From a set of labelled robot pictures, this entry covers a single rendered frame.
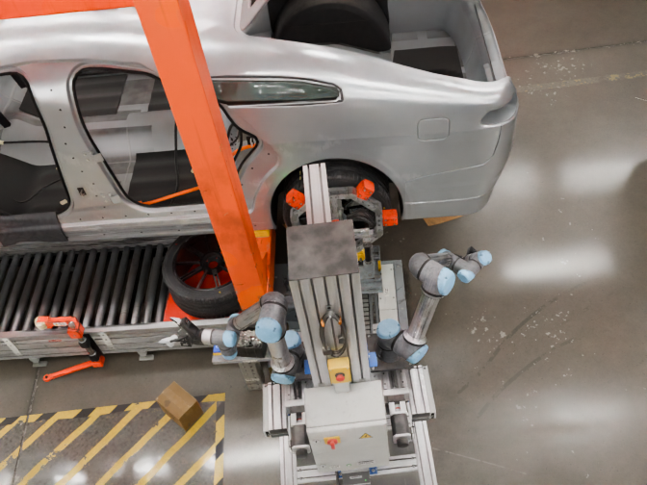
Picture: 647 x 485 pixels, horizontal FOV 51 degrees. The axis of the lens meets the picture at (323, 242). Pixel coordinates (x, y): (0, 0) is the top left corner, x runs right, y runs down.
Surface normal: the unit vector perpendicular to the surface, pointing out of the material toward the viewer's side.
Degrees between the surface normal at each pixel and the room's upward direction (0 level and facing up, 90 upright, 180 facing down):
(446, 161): 90
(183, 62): 90
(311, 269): 0
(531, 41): 0
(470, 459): 0
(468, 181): 90
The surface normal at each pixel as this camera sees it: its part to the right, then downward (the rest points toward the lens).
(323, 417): -0.10, -0.63
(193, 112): 0.01, 0.77
